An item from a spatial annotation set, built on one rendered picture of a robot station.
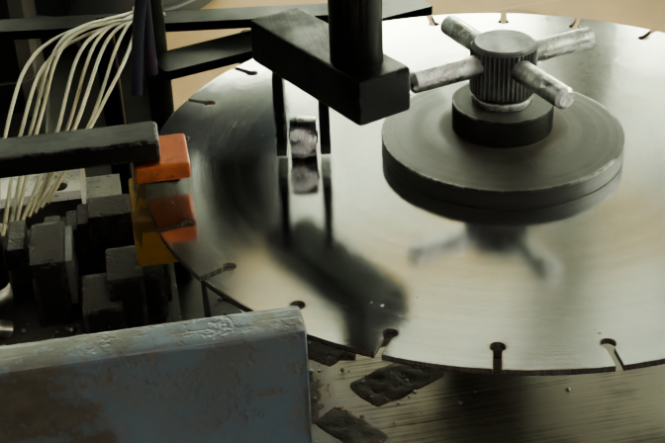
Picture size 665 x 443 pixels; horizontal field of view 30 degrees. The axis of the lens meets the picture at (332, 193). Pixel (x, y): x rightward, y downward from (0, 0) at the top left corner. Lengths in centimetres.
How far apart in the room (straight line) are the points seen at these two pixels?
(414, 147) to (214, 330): 20
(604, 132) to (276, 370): 24
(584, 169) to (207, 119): 19
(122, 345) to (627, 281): 21
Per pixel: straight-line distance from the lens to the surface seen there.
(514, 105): 56
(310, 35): 54
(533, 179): 54
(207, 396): 39
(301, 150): 57
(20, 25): 81
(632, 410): 59
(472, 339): 46
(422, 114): 59
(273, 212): 53
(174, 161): 54
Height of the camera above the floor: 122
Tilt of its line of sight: 30 degrees down
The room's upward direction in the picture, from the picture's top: 2 degrees counter-clockwise
